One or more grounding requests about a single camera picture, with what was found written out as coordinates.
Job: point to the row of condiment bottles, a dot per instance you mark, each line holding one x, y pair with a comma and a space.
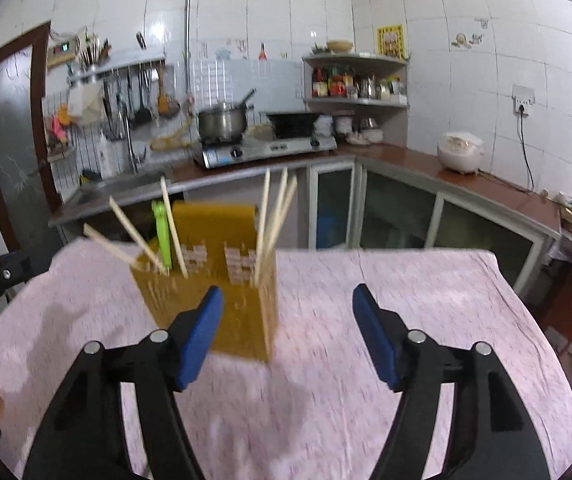
336, 85

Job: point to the green plastic utensil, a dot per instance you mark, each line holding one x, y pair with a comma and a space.
161, 240

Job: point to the white soap bottle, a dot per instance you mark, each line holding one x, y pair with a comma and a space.
105, 157

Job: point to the kitchen base cabinet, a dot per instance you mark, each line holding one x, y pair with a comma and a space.
416, 220

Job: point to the white rice cooker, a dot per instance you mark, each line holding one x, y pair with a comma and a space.
460, 152

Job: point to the brown framed door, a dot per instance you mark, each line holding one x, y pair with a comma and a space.
15, 160

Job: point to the floral tablecloth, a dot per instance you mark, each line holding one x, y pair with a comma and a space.
316, 410

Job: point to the white wall socket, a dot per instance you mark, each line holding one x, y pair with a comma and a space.
523, 99

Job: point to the steel gas stove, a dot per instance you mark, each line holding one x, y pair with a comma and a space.
266, 150

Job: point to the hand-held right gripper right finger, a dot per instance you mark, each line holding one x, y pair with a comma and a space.
376, 335

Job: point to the stainless steel sink counter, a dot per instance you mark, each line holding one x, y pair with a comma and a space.
115, 195

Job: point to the yellow wall decoration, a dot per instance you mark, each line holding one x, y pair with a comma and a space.
391, 41

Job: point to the stainless steel pot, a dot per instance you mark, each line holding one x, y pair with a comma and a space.
220, 122

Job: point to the wall utensil rack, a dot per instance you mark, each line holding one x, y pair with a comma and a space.
115, 67

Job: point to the corner wall shelf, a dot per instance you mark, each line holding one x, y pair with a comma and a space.
356, 102

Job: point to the green yellow sponge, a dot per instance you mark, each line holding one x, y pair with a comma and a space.
90, 176

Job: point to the hanging black spatula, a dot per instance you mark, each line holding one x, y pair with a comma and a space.
142, 110

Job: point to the yellow slotted utensil holder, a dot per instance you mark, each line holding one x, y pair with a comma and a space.
246, 320

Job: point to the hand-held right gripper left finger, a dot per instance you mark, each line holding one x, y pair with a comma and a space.
200, 335

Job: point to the black wok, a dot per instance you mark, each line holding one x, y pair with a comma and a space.
293, 122

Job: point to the yellow mesh bag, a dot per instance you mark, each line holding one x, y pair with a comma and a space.
170, 141

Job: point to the metal wall pipe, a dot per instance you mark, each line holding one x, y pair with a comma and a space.
189, 30

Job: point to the beige bowl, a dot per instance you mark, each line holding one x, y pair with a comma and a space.
340, 46

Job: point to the metal faucet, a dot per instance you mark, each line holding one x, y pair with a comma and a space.
128, 135

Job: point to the wooden chopstick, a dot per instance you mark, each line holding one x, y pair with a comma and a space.
171, 225
263, 220
110, 246
135, 232
286, 210
277, 210

